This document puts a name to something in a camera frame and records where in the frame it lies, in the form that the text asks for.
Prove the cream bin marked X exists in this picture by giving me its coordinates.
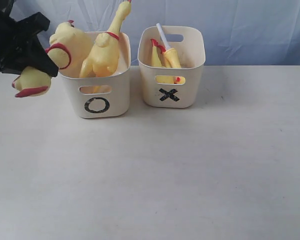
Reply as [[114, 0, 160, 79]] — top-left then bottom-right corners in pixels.
[[137, 25, 206, 108]]

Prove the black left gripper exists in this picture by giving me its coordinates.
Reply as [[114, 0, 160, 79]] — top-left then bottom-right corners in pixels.
[[0, 0, 59, 77]]

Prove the white backdrop curtain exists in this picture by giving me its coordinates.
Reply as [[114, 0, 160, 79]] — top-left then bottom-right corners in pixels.
[[10, 0, 300, 65]]

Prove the cream bin marked O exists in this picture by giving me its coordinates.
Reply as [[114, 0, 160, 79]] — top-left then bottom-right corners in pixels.
[[58, 32, 131, 119]]

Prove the yellow rubber chicken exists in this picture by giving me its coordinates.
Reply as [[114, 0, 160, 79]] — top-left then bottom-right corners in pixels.
[[12, 20, 93, 98], [78, 0, 134, 95]]

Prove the yellow chicken body headless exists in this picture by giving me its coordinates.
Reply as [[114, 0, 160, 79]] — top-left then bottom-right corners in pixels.
[[150, 38, 166, 68]]

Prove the yellow rubber chicken front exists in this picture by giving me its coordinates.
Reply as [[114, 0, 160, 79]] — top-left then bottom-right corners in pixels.
[[78, 0, 134, 95]]

